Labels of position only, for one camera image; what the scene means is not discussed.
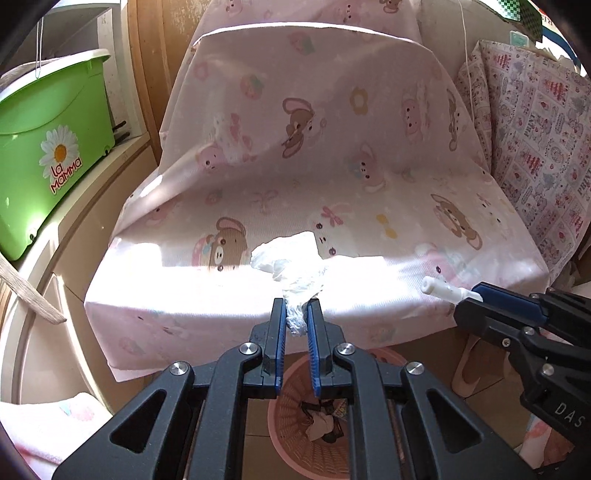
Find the white shelf unit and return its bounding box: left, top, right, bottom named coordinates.
left=1, top=1, right=156, bottom=411

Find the pink wicker trash basket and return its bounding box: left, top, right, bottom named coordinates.
left=266, top=346, right=410, bottom=480

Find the pink bear print sheet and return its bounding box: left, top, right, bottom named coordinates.
left=85, top=1, right=549, bottom=381

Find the wooden door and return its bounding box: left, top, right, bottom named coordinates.
left=124, top=0, right=209, bottom=159

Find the pink slipper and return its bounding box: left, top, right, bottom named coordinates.
left=452, top=334, right=505, bottom=398

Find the small white plastic tube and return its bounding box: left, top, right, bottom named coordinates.
left=421, top=276, right=483, bottom=305

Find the white tissue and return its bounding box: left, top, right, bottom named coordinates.
left=250, top=231, right=325, bottom=336

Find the green plastic storage box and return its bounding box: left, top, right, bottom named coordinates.
left=1, top=49, right=115, bottom=261

